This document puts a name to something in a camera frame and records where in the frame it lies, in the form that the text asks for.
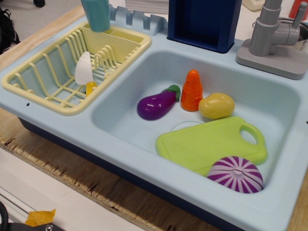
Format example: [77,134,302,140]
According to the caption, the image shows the purple striped toy onion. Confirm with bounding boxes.
[206,156,264,193]

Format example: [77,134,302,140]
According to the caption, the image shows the black bag at left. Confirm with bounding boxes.
[0,9,20,54]

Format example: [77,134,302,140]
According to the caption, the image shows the yellow toy potato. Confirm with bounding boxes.
[198,93,235,120]

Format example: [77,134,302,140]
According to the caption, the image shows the light blue plate holder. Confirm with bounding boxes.
[109,4,168,36]

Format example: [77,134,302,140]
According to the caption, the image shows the grey toy faucet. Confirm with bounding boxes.
[236,0,308,80]

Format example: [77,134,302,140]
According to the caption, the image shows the yellow masking tape piece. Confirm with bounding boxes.
[24,209,56,227]

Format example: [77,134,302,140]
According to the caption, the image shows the white and yellow toy knife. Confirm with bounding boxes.
[75,51,97,97]

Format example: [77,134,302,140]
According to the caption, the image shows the yellow plastic drying rack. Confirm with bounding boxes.
[1,22,151,116]

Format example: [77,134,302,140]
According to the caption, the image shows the metal bowl in background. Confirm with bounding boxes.
[279,17,308,52]

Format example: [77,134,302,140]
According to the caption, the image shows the teal plastic cup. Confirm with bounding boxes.
[81,0,110,32]

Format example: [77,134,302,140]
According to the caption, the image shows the red cup in background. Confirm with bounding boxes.
[288,0,308,21]

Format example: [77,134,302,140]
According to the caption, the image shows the dark blue plastic box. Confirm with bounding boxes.
[167,0,242,53]

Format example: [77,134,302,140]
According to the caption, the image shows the purple toy eggplant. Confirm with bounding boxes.
[137,85,181,120]

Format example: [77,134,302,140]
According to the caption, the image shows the cream object in background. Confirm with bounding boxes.
[242,0,265,11]

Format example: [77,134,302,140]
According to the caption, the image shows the light blue toy sink unit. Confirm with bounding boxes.
[0,21,308,231]

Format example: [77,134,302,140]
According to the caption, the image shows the green plastic cutting board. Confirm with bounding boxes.
[155,116,267,176]

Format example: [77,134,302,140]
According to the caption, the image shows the orange toy carrot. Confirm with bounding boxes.
[180,69,203,112]

